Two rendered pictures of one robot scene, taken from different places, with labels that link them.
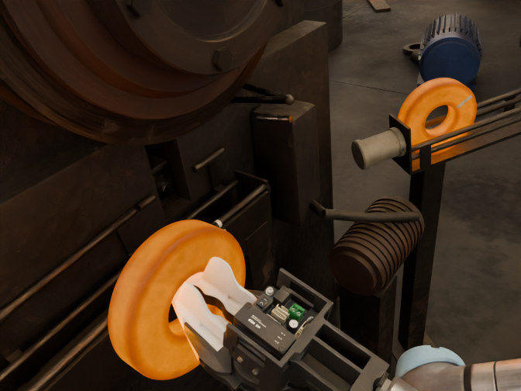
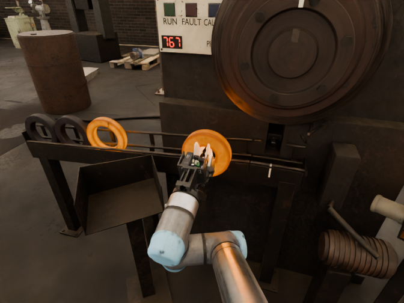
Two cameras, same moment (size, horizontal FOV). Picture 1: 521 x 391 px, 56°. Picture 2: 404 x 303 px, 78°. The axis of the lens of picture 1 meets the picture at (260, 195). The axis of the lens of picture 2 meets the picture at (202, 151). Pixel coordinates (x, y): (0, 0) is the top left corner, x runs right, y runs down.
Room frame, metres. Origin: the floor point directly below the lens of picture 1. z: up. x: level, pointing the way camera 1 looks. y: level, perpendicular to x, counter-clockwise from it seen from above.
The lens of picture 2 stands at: (0.04, -0.50, 1.24)
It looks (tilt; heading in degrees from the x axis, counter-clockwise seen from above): 32 degrees down; 64
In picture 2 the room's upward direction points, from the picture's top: straight up
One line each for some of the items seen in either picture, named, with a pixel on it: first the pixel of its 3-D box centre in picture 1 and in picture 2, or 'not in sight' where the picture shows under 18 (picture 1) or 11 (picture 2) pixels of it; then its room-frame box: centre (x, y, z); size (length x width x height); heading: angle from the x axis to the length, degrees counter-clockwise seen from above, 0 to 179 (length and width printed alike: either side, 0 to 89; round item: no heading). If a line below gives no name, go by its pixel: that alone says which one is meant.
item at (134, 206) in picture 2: not in sight; (133, 244); (0.08, 0.24, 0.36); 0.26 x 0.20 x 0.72; 172
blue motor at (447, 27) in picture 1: (449, 50); not in sight; (2.55, -1.13, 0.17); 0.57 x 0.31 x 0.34; 157
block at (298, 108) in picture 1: (286, 162); (335, 176); (0.80, -0.06, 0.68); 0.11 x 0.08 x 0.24; 47
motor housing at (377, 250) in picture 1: (375, 308); (338, 285); (0.77, -0.23, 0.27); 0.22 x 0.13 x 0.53; 137
